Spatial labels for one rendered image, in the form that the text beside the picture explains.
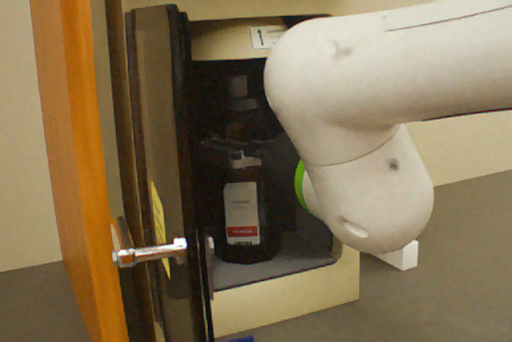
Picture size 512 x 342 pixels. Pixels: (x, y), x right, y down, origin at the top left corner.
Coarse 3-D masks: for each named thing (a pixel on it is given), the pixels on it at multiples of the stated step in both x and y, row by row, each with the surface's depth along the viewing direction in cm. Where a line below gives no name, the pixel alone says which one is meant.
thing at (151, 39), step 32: (160, 32) 44; (160, 64) 46; (160, 96) 48; (160, 128) 50; (160, 160) 52; (160, 192) 55; (192, 224) 44; (192, 256) 44; (160, 288) 68; (192, 288) 45; (192, 320) 46
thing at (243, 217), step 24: (216, 120) 84; (240, 120) 84; (264, 120) 86; (216, 168) 88; (216, 192) 89; (240, 192) 87; (264, 192) 89; (216, 216) 91; (240, 216) 88; (264, 216) 89; (240, 240) 89; (264, 240) 90
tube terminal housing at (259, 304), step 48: (144, 0) 69; (192, 0) 72; (240, 0) 75; (288, 0) 78; (336, 0) 81; (144, 240) 76; (336, 240) 93; (144, 288) 80; (240, 288) 84; (288, 288) 87; (336, 288) 91
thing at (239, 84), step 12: (228, 84) 87; (240, 84) 87; (216, 96) 88; (228, 96) 88; (240, 96) 87; (252, 96) 87; (264, 96) 88; (216, 108) 85; (228, 108) 84; (240, 108) 84; (252, 108) 85
